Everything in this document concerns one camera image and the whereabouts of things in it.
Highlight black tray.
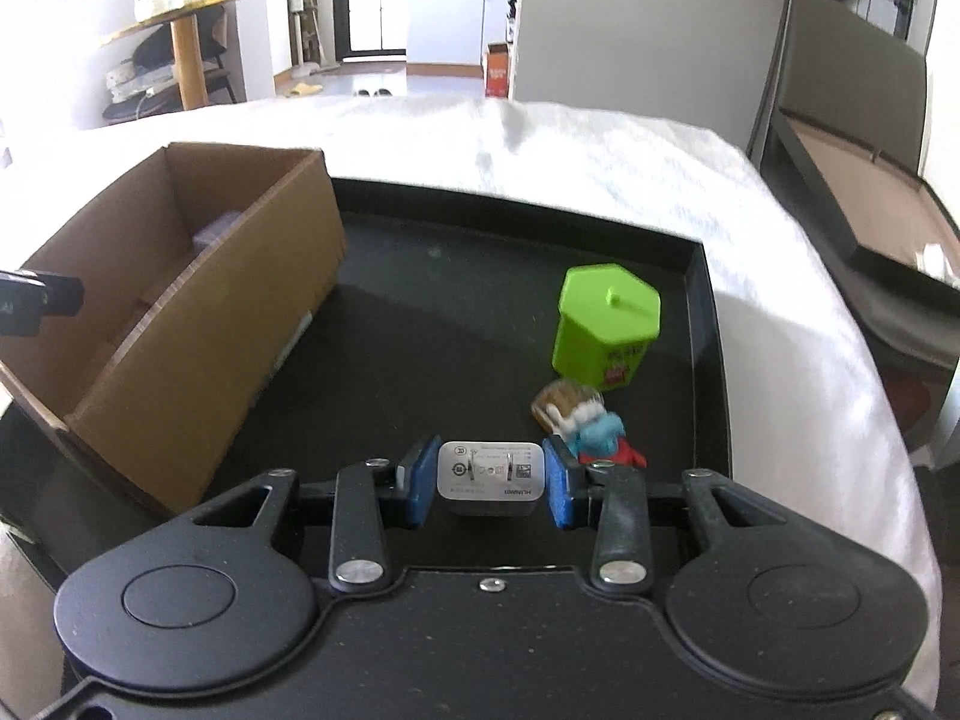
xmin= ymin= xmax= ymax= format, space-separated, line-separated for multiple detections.
xmin=0 ymin=176 xmax=732 ymax=593

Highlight white kitchen cabinet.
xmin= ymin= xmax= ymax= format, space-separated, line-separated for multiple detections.
xmin=405 ymin=0 xmax=526 ymax=80

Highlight brown cardboard box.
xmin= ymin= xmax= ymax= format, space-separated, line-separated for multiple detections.
xmin=0 ymin=141 xmax=347 ymax=522

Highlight round gold-edged table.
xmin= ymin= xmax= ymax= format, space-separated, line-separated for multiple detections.
xmin=97 ymin=0 xmax=290 ymax=110

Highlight black framed glass door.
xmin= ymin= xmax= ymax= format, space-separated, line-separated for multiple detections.
xmin=330 ymin=0 xmax=410 ymax=61

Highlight red cardboard box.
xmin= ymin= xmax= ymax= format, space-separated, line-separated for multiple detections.
xmin=484 ymin=43 xmax=512 ymax=98

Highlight white fluffy blanket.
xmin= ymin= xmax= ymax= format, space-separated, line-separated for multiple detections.
xmin=0 ymin=94 xmax=942 ymax=706

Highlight black frame with brown board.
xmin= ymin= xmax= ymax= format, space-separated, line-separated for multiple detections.
xmin=765 ymin=109 xmax=960 ymax=282

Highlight white charger block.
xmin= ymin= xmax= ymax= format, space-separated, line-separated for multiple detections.
xmin=435 ymin=440 xmax=546 ymax=518

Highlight green hexagonal container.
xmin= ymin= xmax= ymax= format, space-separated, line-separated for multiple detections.
xmin=553 ymin=264 xmax=662 ymax=391

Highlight blue toy figure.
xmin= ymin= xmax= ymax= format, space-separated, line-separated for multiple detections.
xmin=531 ymin=381 xmax=647 ymax=467

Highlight dark grey backrest panel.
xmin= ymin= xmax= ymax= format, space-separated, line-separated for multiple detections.
xmin=750 ymin=0 xmax=960 ymax=177

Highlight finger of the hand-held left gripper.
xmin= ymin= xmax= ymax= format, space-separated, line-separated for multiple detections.
xmin=0 ymin=268 xmax=84 ymax=336

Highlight blue grey toy stool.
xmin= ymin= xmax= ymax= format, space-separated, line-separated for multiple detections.
xmin=193 ymin=217 xmax=242 ymax=253

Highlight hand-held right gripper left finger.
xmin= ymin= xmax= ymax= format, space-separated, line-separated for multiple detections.
xmin=172 ymin=433 xmax=440 ymax=592

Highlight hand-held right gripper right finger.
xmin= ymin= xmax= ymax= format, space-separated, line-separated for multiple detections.
xmin=541 ymin=435 xmax=800 ymax=592

